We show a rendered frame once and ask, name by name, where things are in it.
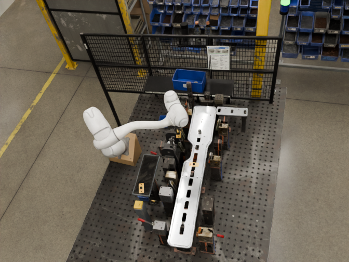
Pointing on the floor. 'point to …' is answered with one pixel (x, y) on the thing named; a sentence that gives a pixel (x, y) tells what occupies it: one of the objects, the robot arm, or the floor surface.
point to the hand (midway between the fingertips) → (177, 130)
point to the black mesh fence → (180, 62)
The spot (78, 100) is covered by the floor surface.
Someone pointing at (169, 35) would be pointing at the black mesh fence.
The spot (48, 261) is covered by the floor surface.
